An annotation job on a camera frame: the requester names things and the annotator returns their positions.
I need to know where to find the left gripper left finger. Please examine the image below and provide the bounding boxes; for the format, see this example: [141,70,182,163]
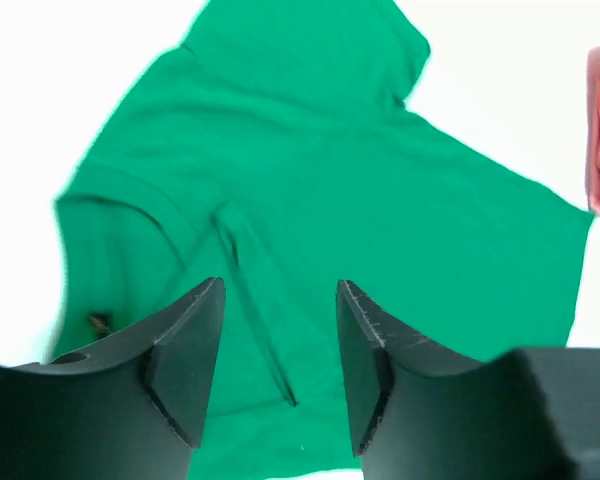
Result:
[0,277,225,480]

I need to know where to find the pink folded t shirt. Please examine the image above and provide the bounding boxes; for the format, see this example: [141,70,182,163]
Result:
[586,47,600,216]

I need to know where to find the green t shirt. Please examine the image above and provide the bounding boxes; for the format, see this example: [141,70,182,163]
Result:
[55,0,593,479]

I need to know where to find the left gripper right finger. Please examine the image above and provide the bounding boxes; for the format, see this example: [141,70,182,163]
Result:
[337,281,600,480]

